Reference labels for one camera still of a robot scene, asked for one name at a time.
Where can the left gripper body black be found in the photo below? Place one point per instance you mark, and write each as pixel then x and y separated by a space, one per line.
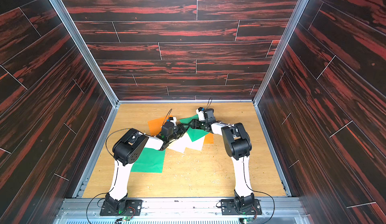
pixel 173 137

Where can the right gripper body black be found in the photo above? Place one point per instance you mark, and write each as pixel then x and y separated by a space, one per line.
pixel 197 124

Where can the green paper sheet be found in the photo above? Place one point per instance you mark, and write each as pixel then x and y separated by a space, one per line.
pixel 194 134
pixel 150 161

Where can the pale yellow paper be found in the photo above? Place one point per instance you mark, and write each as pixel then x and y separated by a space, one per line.
pixel 195 145
pixel 180 144

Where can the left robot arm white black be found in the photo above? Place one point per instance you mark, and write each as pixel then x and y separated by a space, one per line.
pixel 127 150

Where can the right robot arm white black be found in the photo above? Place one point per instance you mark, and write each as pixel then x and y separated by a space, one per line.
pixel 238 147

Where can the right orange paper sheet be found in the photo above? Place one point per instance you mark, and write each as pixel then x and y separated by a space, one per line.
pixel 209 139

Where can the orange paper sheet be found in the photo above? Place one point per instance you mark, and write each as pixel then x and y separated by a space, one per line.
pixel 209 139
pixel 155 125

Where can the left orange paper sheet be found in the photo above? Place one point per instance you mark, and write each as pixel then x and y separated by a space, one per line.
pixel 155 125

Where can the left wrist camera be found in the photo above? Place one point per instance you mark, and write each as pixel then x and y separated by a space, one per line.
pixel 168 127

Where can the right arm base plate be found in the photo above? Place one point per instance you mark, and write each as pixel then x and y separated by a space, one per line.
pixel 229 207

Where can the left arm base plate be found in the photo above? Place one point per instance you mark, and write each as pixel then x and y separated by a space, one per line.
pixel 126 208

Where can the front aluminium frame rail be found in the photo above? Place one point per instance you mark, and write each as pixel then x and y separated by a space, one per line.
pixel 191 210

